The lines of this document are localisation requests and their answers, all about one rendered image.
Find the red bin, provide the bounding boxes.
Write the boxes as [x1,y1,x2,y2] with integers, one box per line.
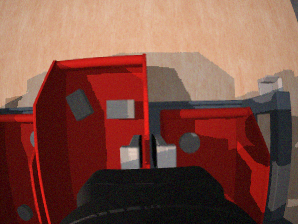
[160,107,270,224]
[33,54,150,224]
[0,113,48,224]

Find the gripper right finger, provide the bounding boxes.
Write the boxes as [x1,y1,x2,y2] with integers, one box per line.
[152,134,177,168]

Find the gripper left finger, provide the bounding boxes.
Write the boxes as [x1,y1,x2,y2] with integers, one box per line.
[120,135,142,169]

